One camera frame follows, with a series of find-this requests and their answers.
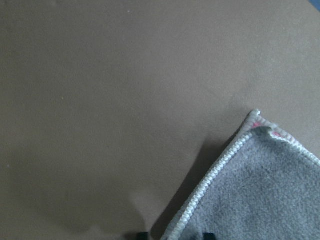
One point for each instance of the pink towel with grey back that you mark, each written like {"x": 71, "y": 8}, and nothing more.
{"x": 264, "y": 186}

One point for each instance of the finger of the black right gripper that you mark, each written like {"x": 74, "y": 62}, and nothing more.
{"x": 209, "y": 236}

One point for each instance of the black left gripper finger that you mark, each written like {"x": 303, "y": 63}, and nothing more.
{"x": 142, "y": 236}

